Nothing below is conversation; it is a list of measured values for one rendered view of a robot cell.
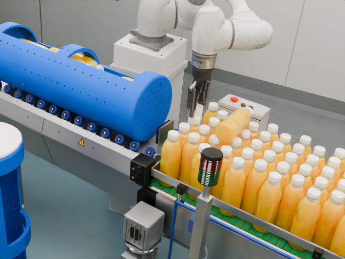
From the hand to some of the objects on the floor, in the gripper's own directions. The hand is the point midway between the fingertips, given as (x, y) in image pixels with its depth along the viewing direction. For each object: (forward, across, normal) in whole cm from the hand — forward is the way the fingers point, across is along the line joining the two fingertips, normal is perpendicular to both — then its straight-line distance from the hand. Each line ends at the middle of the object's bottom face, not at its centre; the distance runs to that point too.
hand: (195, 114), depth 177 cm
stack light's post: (+113, +36, +28) cm, 122 cm away
